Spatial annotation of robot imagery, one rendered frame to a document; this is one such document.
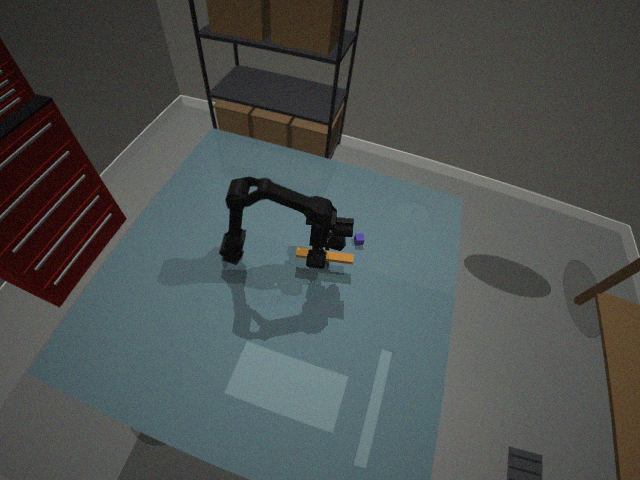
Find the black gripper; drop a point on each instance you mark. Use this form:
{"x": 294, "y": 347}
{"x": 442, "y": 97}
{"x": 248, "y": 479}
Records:
{"x": 317, "y": 256}

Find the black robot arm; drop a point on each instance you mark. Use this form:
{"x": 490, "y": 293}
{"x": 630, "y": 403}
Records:
{"x": 319, "y": 212}

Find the orange bar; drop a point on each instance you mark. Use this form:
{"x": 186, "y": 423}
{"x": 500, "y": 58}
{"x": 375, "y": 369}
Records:
{"x": 330, "y": 256}

